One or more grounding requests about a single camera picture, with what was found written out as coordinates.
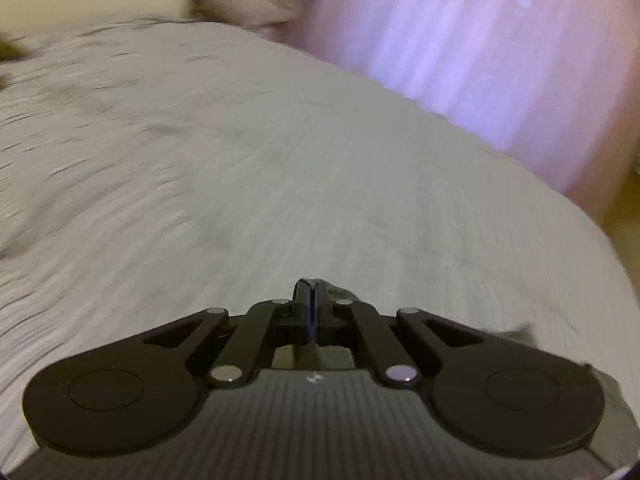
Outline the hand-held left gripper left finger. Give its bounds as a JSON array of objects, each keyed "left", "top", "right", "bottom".
[{"left": 142, "top": 278, "right": 313, "bottom": 389}]

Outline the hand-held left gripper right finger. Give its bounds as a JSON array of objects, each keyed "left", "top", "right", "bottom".
[{"left": 311, "top": 279, "right": 489, "bottom": 389}]

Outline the grey cloth garment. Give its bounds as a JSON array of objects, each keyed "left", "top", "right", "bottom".
[{"left": 272, "top": 280, "right": 640, "bottom": 476}]

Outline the white ribbed bedspread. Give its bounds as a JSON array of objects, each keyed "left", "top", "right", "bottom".
[{"left": 0, "top": 15, "right": 640, "bottom": 471}]

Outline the pink curtain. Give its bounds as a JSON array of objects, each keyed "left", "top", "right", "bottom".
[{"left": 280, "top": 0, "right": 640, "bottom": 211}]

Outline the beige fluffy blanket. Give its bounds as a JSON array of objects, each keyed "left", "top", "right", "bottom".
[{"left": 145, "top": 0, "right": 321, "bottom": 43}]

